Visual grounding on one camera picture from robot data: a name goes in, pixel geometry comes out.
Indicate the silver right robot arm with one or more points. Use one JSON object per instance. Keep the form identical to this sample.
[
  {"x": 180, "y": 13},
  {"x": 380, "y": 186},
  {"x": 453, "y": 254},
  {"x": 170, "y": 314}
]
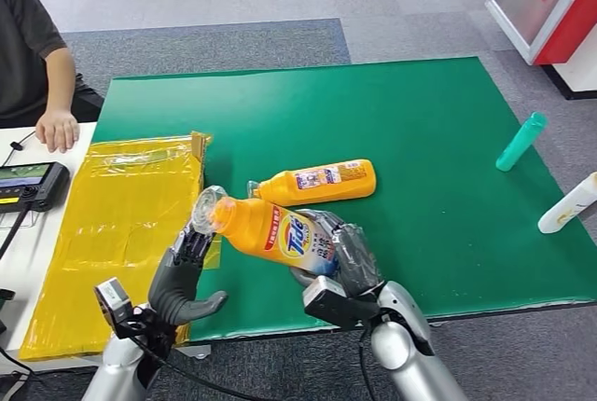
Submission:
[{"x": 405, "y": 349}]

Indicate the person's forearm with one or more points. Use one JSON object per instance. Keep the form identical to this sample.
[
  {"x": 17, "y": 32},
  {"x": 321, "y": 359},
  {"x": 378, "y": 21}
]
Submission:
[{"x": 60, "y": 80}]

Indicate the yellow plastic wrapped board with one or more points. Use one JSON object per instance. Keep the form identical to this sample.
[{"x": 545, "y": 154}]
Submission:
[{"x": 116, "y": 213}]

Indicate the white plastic bottle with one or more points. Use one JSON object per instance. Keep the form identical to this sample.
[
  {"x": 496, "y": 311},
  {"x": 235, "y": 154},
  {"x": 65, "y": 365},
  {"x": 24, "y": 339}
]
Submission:
[{"x": 567, "y": 207}]

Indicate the green table mat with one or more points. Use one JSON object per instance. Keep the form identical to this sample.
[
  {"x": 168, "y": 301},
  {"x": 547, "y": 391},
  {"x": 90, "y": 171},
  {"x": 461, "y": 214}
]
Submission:
[{"x": 420, "y": 114}]

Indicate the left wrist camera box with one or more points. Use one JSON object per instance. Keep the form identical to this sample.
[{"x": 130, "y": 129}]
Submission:
[{"x": 112, "y": 299}]

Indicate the orange detergent bottle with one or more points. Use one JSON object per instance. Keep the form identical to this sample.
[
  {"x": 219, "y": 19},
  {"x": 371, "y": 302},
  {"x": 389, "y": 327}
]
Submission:
[
  {"x": 326, "y": 182},
  {"x": 261, "y": 231}
]

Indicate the person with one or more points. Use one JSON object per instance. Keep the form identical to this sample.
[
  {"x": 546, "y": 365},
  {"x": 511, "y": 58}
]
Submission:
[{"x": 21, "y": 40}]

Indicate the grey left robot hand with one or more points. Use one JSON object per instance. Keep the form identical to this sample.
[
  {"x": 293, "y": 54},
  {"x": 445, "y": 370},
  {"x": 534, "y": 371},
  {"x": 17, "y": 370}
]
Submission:
[{"x": 175, "y": 290}]

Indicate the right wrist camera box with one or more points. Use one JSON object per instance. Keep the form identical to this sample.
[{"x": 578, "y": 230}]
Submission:
[{"x": 331, "y": 305}]

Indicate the red and white cabinet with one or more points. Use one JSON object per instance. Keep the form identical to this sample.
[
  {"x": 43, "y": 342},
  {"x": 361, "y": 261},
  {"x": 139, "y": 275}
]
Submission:
[{"x": 546, "y": 3}]

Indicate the black handheld screen device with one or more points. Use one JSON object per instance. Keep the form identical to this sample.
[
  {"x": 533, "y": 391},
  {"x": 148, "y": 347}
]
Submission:
[{"x": 32, "y": 185}]

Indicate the person's hand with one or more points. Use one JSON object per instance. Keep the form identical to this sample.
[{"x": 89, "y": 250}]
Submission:
[{"x": 56, "y": 129}]

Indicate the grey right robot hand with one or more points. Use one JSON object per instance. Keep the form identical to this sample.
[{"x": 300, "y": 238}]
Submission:
[{"x": 357, "y": 259}]

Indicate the metal table bracket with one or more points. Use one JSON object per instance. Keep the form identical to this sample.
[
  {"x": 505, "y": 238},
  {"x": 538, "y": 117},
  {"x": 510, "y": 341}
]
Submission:
[{"x": 198, "y": 352}]

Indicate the teal plastic bottle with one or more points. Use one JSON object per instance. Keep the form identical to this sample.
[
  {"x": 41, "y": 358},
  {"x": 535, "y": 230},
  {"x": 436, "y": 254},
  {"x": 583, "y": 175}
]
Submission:
[{"x": 520, "y": 142}]

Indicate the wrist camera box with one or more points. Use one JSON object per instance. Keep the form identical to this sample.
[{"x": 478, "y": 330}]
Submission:
[
  {"x": 112, "y": 299},
  {"x": 331, "y": 305}
]

